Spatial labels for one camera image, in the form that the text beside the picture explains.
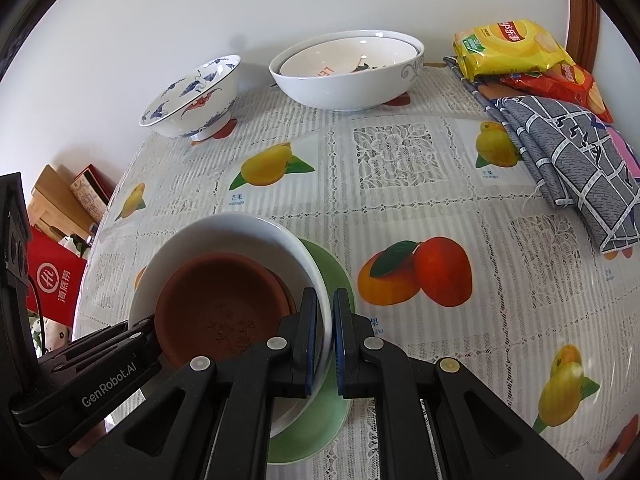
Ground blue red patterned footed bowl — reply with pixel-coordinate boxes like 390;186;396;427
139;54;241;141

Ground brown clay dish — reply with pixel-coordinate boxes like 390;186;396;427
154;252;289;368
270;271;297;314

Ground patterned red box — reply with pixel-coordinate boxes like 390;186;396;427
70;165;115;223

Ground yellow chips bag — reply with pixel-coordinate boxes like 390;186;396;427
454;20;575;81

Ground fruit print tablecloth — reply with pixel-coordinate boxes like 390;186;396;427
74;68;639;479

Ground wooden board by wall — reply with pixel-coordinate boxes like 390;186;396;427
27;165;94;242

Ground green square plate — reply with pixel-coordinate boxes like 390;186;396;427
268;240;356;466

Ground red gift bag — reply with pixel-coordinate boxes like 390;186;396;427
27;229;87;327

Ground person's left hand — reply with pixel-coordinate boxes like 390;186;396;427
70;420;107;457

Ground red orange chips bag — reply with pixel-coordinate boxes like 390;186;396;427
500;63;614;124

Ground brown wooden corner trim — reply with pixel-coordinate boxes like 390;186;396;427
565;0;601;73

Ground white bowl blue trim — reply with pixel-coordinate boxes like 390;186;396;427
128;212;332;437

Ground inner white lemon bowl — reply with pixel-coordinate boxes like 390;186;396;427
279;36;418;77

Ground large white bowl grey scrolls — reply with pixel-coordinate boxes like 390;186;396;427
269;29;424;112

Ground grey checked folded cloth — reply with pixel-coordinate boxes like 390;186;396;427
444;56;639;254

